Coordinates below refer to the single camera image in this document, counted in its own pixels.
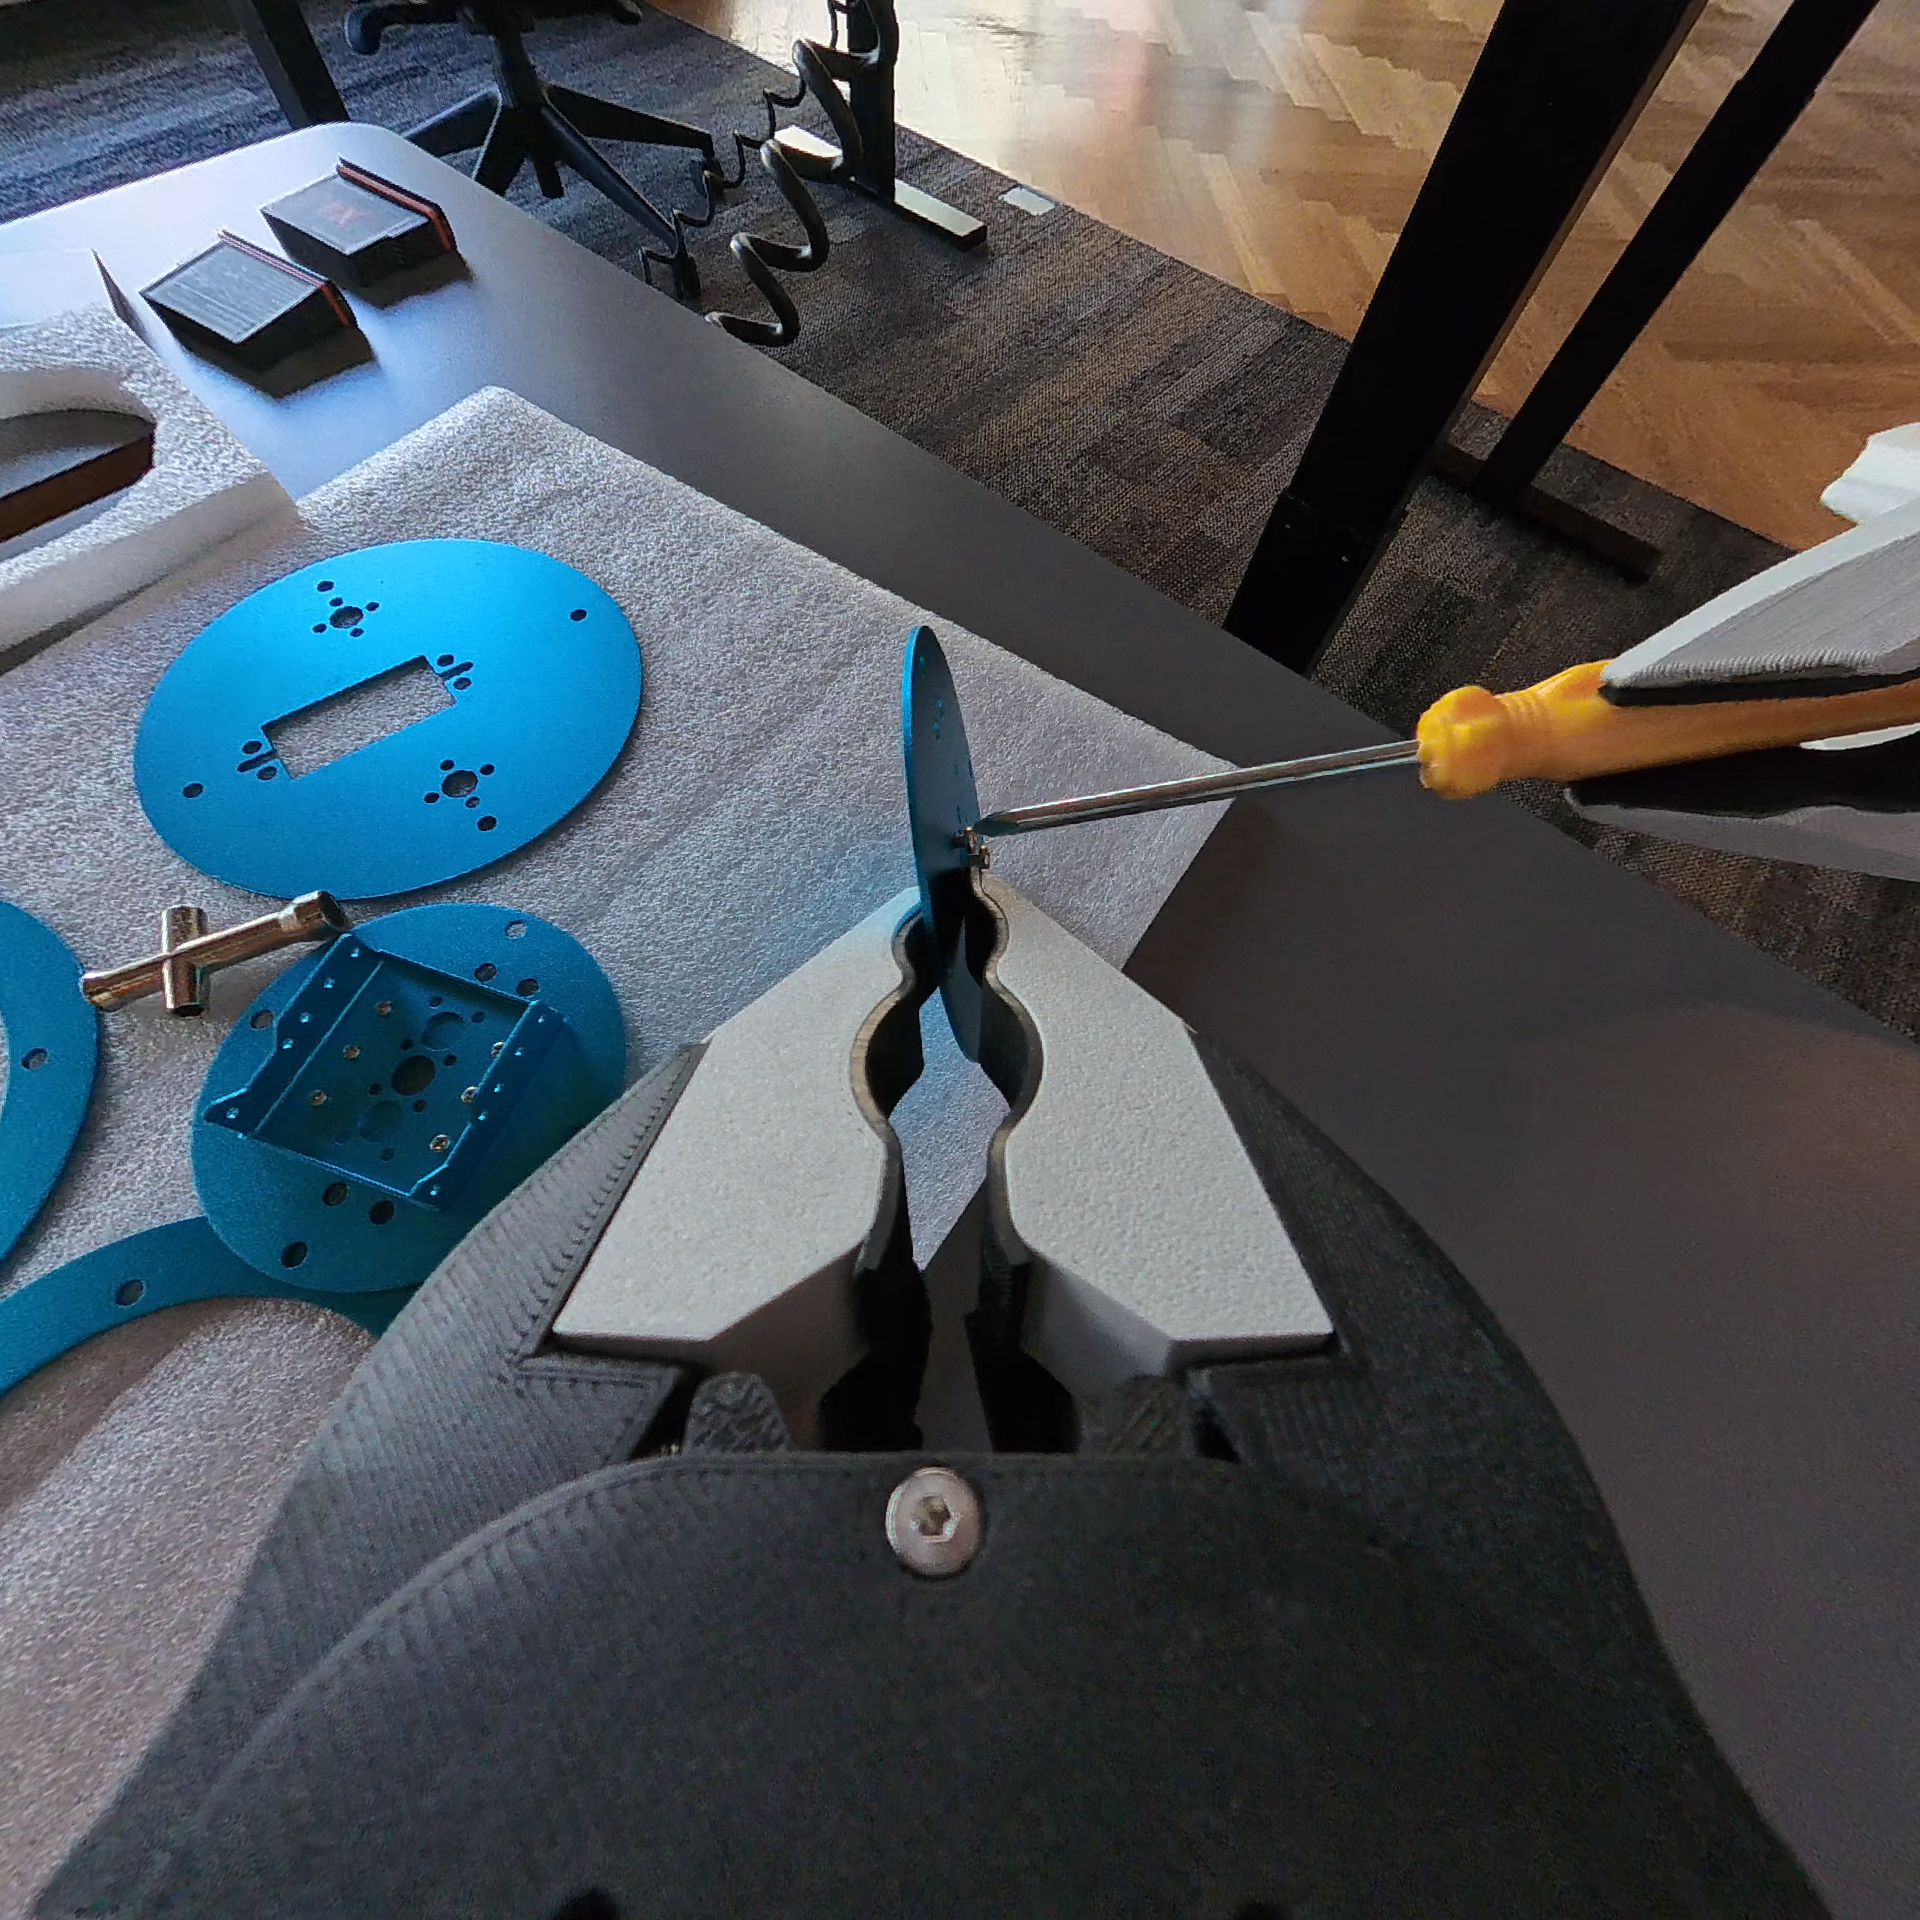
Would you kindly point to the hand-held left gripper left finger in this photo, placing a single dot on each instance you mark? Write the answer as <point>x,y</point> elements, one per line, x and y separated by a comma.
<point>736,1200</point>

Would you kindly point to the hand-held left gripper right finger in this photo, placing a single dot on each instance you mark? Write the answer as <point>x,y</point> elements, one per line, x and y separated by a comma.
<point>1155,1200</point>

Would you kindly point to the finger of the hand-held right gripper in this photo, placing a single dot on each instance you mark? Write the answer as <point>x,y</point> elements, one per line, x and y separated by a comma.
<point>1800,820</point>
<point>1800,615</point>

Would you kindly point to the small blue round plate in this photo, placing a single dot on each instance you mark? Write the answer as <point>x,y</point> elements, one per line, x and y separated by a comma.
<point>942,750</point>

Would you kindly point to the black desk leg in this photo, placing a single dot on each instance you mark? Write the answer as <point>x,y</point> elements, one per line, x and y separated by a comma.
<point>1455,330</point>
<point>1666,301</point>
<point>900,183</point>

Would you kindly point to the grey desk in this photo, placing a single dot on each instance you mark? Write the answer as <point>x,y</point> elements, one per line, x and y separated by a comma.
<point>1562,1200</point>

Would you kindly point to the white foam sheet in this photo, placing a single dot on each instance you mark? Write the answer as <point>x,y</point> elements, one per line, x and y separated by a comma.
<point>752,645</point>

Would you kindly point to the large blue round plate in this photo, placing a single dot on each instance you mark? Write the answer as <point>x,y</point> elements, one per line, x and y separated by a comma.
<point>542,676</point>

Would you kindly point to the metal cross wrench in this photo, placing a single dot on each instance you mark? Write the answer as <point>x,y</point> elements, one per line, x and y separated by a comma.
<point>212,954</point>

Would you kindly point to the black flat device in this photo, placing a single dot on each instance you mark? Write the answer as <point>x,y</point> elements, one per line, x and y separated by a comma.
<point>361,220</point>
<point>250,301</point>

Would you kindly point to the black star stand base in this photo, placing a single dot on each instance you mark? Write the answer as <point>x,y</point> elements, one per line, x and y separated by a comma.
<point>557,123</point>

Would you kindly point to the blue disc with bracket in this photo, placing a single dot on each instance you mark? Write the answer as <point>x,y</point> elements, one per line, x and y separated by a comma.
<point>392,1080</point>

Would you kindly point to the white foam frame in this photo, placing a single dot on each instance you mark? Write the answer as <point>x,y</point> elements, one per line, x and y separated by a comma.
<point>166,513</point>

